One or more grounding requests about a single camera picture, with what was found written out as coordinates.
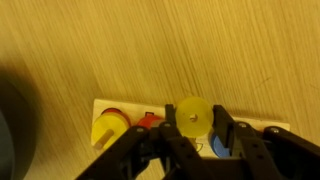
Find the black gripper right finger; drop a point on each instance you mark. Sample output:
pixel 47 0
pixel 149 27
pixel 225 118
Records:
pixel 223 125

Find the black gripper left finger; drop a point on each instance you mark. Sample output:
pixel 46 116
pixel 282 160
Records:
pixel 170 114

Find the wooden peg board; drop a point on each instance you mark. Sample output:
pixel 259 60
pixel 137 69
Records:
pixel 194 120

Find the black bowl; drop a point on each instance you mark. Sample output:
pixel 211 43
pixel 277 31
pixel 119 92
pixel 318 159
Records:
pixel 18 133

